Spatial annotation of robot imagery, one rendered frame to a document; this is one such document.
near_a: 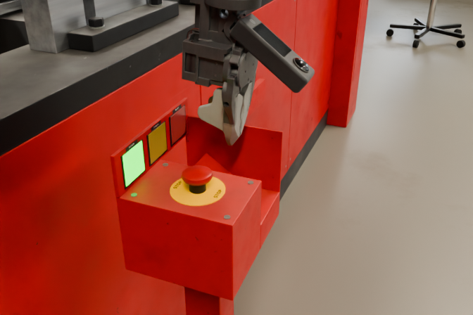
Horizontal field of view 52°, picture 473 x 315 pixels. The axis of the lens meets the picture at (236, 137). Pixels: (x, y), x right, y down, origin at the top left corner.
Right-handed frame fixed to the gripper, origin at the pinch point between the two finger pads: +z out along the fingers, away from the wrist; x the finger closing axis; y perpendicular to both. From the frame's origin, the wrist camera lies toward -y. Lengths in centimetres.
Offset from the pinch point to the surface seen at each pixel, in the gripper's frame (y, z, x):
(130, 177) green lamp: 9.6, 2.4, 12.5
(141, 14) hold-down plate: 31.1, -6.7, -26.0
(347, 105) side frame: 3, 69, -179
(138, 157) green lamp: 9.8, 0.6, 10.3
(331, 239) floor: -10, 81, -85
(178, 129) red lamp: 9.6, 1.6, -0.9
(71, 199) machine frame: 23.1, 13.3, 8.2
